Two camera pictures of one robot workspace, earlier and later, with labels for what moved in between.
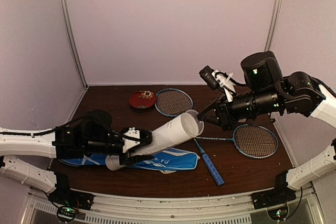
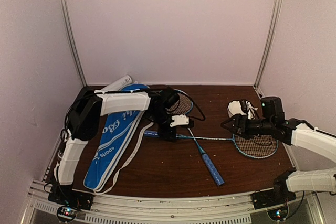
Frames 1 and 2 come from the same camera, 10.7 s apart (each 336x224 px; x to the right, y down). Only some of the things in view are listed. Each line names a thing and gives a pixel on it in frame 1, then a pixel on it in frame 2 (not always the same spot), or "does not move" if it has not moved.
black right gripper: [225, 119] → [238, 119]
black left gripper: [129, 160] → [164, 134]
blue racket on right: [253, 140] does not move
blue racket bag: [167, 159] → [116, 135]
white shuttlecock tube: [171, 132] → [117, 84]
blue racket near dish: [175, 103] does not move
